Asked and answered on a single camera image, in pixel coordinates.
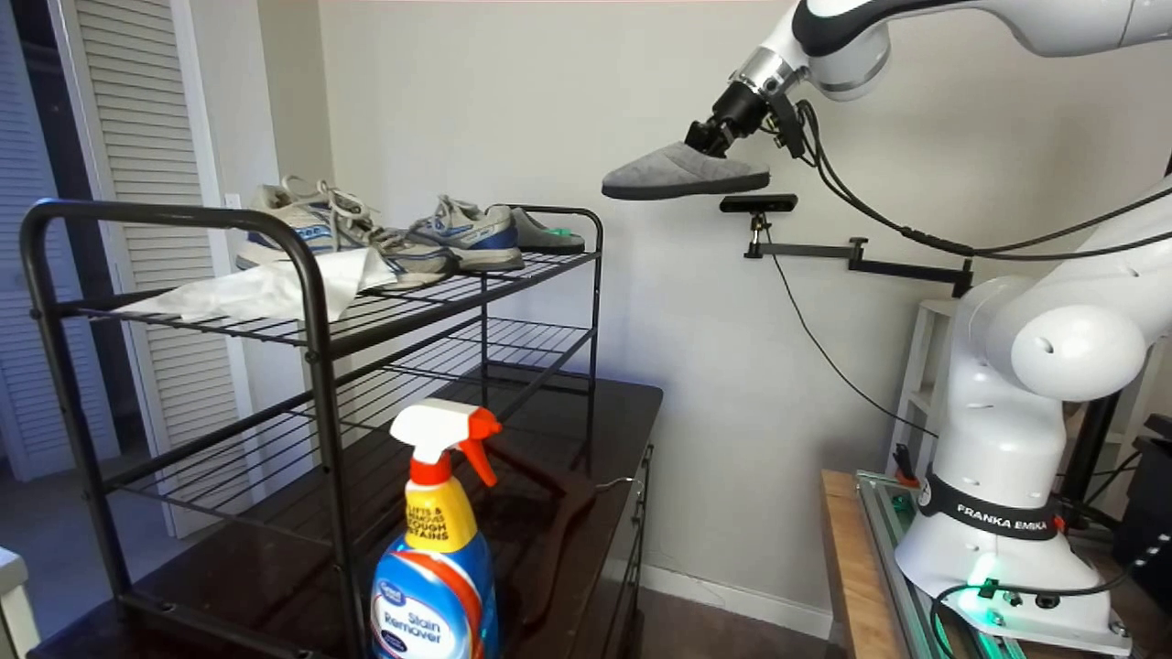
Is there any blue grey sneaker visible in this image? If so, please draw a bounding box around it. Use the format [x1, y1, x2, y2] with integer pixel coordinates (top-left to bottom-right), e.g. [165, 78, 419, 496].
[415, 198, 523, 271]

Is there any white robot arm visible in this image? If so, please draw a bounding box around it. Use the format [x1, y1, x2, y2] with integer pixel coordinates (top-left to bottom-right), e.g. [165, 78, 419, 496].
[690, 0, 1172, 659]

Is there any black metal shoe rack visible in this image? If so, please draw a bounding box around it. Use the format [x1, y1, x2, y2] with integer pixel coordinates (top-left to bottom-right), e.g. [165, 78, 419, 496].
[22, 203, 602, 659]

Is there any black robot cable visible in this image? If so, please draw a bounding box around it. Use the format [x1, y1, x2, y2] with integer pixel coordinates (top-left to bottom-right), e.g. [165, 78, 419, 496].
[781, 94, 1172, 269]

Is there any blue spray cleaner bottle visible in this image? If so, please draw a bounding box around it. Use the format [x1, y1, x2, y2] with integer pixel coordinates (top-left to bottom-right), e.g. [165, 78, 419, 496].
[369, 398, 502, 659]

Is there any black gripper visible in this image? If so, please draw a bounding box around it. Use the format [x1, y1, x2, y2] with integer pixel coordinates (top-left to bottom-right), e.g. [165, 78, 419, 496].
[685, 81, 776, 159]

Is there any dark wooden dresser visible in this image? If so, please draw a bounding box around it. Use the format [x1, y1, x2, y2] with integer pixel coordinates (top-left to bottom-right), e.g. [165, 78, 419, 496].
[34, 372, 664, 659]

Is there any brown shoe horn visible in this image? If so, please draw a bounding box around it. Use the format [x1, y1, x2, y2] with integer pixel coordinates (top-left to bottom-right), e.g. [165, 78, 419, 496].
[491, 446, 598, 630]

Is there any grey sneaker behind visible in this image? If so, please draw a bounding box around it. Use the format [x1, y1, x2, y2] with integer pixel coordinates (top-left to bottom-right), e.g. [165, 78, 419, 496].
[259, 176, 453, 292]

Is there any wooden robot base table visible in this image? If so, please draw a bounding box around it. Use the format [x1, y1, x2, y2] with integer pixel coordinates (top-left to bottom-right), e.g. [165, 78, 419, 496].
[819, 470, 905, 659]

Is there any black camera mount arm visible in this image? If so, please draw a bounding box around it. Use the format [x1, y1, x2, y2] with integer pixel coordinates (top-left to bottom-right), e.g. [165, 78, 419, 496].
[718, 195, 975, 297]

